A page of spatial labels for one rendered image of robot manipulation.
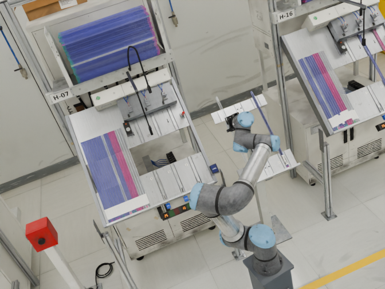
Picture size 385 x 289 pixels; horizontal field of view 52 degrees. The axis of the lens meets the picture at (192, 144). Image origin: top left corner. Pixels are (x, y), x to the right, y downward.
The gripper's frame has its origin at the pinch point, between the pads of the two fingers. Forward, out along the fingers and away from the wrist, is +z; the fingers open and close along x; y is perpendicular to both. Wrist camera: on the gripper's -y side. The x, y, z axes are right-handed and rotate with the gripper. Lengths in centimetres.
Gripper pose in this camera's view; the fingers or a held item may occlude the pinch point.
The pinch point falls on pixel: (231, 129)
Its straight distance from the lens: 221.0
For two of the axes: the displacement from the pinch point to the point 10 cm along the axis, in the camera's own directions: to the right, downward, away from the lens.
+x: -9.2, 3.6, -1.4
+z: -1.3, 0.6, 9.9
